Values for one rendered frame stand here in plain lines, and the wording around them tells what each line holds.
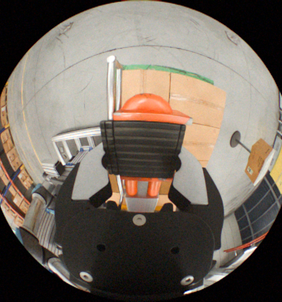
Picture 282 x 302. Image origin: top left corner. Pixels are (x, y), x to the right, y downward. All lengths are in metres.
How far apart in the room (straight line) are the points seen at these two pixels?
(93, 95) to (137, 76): 0.85
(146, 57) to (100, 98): 0.84
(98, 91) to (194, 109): 1.18
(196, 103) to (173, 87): 0.23
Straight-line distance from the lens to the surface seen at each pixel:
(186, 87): 0.84
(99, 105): 1.45
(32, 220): 0.59
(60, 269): 0.44
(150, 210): 0.23
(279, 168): 7.28
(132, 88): 0.77
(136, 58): 1.43
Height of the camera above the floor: 1.31
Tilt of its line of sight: 58 degrees down
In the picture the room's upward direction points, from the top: 177 degrees counter-clockwise
